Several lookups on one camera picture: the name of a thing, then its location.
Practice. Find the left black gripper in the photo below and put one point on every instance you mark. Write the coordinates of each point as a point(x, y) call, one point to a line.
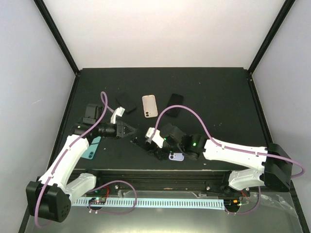
point(120, 129)

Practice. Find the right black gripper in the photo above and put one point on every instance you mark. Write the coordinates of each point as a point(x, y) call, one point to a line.
point(158, 153)

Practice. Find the lavender phone case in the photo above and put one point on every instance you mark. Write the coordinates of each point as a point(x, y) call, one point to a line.
point(177, 157)

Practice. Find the black wallet pouch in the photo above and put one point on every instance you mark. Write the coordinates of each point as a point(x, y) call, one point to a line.
point(126, 102)

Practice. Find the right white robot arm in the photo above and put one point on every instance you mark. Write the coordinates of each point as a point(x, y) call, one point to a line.
point(261, 169)

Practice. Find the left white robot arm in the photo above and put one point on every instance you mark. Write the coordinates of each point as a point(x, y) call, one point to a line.
point(51, 195)

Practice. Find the beige phone case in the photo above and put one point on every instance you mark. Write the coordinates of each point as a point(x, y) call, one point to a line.
point(149, 106)

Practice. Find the teal phone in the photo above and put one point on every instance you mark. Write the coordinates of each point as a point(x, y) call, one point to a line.
point(90, 152)

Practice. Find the black phone case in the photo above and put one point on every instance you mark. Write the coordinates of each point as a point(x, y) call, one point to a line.
point(175, 99)

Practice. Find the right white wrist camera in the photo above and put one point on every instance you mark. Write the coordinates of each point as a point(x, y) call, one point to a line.
point(153, 135)

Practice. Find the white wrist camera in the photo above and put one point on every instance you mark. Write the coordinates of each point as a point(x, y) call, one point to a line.
point(117, 113)
point(153, 135)

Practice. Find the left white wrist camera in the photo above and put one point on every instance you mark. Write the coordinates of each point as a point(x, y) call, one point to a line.
point(117, 113)

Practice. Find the black aluminium front rail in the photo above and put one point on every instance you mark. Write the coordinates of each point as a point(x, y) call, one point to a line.
point(212, 183)

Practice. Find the white slotted cable duct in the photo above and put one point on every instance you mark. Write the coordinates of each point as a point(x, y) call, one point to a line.
point(151, 203)

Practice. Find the left black frame post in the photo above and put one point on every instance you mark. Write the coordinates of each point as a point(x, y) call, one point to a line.
point(41, 6)

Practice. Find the black frame post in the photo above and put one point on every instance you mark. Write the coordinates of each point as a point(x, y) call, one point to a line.
point(41, 6)
point(282, 14)

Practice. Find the right black frame post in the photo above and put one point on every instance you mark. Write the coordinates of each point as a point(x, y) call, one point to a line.
point(282, 14)

